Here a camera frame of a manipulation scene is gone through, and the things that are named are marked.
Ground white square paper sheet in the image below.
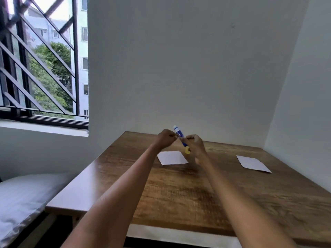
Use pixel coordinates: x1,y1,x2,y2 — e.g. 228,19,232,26
157,151,189,166
236,155,272,173

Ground wooden table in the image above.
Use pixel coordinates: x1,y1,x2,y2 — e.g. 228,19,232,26
45,131,331,248

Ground blue and white glue tube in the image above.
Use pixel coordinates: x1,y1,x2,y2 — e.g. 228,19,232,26
173,125,191,154

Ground white striped pillow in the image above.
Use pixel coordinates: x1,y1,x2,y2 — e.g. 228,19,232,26
0,173,75,248

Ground black window grille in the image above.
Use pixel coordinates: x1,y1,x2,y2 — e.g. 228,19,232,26
0,0,89,130

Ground person's right hand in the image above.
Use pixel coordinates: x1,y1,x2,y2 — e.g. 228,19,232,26
184,134,208,163

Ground person's left hand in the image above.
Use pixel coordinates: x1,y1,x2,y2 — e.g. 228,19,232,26
154,129,179,150

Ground person's right forearm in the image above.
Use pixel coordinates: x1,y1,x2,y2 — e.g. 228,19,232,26
195,154,298,248

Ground person's left forearm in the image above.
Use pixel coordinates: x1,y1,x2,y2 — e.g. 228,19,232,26
61,143,164,248

